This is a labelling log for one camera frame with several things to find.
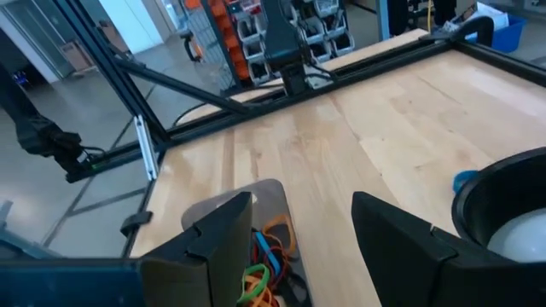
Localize orange rubber band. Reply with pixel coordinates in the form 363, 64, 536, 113
260, 214, 298, 257
245, 275, 278, 307

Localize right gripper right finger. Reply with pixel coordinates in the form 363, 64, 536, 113
351, 190, 460, 307

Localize black table edge clamp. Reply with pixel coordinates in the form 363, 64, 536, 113
119, 211, 154, 238

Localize small blue rubber band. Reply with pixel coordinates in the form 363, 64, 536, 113
253, 229, 282, 276

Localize translucent grey plastic bin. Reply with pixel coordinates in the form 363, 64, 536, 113
181, 178, 315, 307

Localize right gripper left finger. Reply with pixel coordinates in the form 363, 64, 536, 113
140, 190, 253, 307

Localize large blue rubber band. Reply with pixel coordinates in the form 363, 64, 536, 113
451, 169, 479, 195

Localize storage rack with bins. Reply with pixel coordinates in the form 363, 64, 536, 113
183, 0, 357, 93

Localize black covered equipment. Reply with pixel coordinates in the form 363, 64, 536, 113
0, 63, 110, 184

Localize green rubber band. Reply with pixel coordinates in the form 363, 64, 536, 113
236, 263, 272, 304

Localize white lamp with black rim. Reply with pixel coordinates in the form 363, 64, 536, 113
450, 147, 546, 264

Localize blue plastic tote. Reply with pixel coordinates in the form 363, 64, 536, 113
464, 12, 528, 55

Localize black aluminium table frame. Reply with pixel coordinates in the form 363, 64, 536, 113
50, 0, 546, 257

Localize brown cardboard box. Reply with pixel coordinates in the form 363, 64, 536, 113
59, 40, 96, 73

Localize white printed carton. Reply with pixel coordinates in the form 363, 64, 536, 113
468, 2, 511, 31

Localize red rubber band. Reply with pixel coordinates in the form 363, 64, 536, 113
251, 238, 295, 291

